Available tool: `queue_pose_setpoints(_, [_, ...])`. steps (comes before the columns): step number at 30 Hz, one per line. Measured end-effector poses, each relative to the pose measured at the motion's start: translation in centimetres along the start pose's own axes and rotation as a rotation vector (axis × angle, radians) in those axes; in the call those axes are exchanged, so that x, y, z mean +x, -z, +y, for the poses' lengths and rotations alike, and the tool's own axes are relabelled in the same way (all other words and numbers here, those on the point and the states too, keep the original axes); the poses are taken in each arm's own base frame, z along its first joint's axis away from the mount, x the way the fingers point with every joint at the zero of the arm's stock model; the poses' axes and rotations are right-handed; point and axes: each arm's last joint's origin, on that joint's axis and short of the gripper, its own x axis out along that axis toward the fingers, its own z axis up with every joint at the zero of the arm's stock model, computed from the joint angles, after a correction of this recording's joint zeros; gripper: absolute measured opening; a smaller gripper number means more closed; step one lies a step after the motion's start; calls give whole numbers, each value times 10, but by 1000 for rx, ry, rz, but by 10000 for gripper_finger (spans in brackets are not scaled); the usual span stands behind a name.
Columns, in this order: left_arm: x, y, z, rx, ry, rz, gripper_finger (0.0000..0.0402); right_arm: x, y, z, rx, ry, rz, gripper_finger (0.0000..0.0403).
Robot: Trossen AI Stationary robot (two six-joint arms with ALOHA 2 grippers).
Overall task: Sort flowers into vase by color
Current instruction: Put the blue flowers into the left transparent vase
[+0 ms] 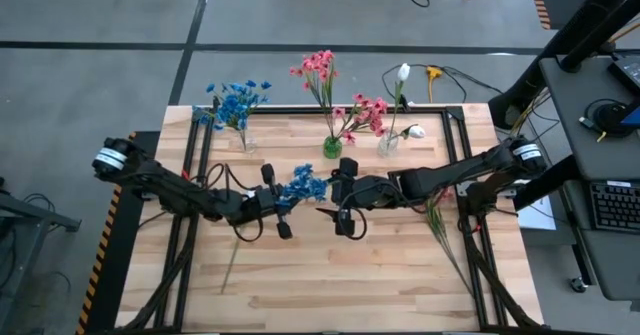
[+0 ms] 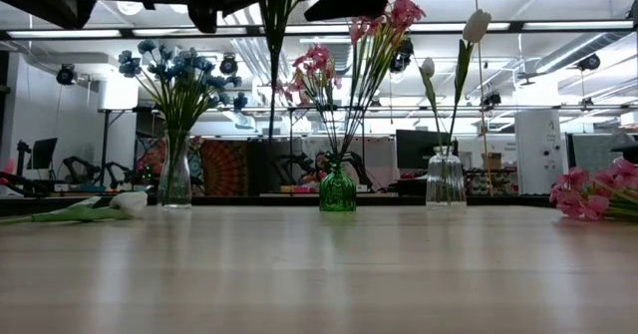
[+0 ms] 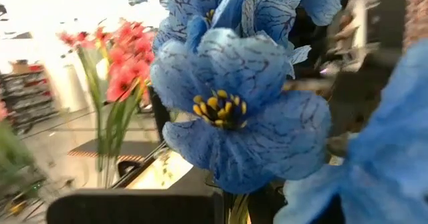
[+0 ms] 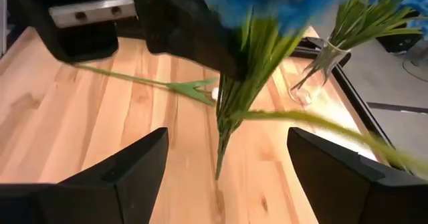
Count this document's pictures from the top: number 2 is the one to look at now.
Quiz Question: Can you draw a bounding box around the blue artificial flower bunch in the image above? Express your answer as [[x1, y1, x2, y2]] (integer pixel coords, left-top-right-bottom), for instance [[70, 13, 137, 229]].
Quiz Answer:
[[166, 49, 249, 141], [257, 0, 303, 142], [118, 38, 185, 141]]

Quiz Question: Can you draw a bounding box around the pink artificial flower bunch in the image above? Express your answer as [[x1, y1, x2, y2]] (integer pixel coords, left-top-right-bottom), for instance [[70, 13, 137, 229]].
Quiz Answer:
[[346, 0, 428, 168], [549, 157, 638, 222], [276, 44, 345, 168]]

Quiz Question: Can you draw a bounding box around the white artificial tulip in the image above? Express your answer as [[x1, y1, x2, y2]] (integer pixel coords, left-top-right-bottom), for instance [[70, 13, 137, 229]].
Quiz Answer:
[[451, 8, 493, 151], [418, 56, 449, 151], [0, 189, 150, 226]]

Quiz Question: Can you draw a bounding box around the clear tall glass vase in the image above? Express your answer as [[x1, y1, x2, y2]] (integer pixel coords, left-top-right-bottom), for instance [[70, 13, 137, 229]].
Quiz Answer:
[[158, 129, 193, 209]]

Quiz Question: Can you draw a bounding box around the green glass vase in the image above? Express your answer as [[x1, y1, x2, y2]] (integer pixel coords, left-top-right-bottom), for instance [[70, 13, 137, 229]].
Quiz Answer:
[[318, 162, 358, 213]]

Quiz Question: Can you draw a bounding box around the clear ribbed glass vase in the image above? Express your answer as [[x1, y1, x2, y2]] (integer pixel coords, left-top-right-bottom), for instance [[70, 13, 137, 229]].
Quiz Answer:
[[426, 145, 469, 209]]

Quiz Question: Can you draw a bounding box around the black ceiling spotlight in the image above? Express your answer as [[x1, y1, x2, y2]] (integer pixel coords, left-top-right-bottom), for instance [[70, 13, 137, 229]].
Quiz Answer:
[[577, 53, 602, 73], [55, 63, 79, 87], [218, 54, 239, 77], [388, 37, 415, 75]]

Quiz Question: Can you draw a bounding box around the black curtain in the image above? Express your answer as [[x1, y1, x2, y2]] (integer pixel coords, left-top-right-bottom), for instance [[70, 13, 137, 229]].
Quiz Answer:
[[247, 138, 303, 196]]

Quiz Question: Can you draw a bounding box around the orange patterned tapestry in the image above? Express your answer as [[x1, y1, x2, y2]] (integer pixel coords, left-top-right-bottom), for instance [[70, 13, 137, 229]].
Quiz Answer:
[[198, 139, 250, 197]]

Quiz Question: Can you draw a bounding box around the person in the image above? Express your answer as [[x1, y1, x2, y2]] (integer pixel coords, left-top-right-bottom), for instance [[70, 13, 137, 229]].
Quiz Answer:
[[311, 154, 333, 183]]

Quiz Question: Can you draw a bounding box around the thin vertical rod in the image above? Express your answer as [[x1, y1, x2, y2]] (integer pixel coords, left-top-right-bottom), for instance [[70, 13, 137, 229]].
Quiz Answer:
[[472, 0, 488, 195]]

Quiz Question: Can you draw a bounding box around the white tower appliance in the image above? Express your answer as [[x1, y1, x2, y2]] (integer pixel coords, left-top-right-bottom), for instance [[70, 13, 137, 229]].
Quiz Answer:
[[514, 109, 564, 195]]

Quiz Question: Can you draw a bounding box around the small black monitor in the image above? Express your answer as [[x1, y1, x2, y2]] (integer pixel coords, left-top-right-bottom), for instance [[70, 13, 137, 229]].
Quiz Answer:
[[27, 137, 59, 170]]

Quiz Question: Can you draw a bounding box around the grey partition panel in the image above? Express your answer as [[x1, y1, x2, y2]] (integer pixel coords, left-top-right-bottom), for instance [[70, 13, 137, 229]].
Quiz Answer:
[[570, 133, 638, 173]]

